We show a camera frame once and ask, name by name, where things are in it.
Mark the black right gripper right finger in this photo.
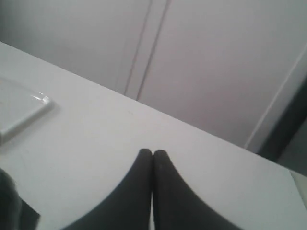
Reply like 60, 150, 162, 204
153, 150, 240, 230

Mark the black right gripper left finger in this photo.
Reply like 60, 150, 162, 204
65, 149, 153, 230

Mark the dark soy sauce bottle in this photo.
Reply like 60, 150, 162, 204
0, 170, 40, 230

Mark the white cabinet with doors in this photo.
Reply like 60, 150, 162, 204
0, 0, 307, 152

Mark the white rectangular plastic tray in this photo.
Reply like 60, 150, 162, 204
0, 77, 53, 145

